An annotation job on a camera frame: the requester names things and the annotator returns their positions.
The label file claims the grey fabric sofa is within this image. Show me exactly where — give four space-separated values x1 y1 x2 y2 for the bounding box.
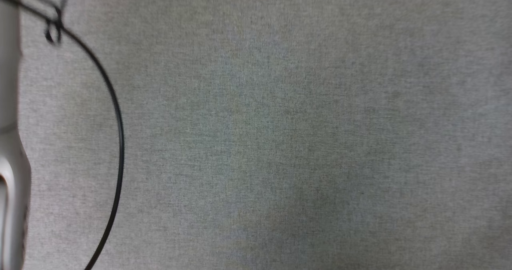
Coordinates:
16 0 512 270

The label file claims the thin black cable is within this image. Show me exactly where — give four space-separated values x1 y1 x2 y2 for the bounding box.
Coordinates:
0 0 125 270

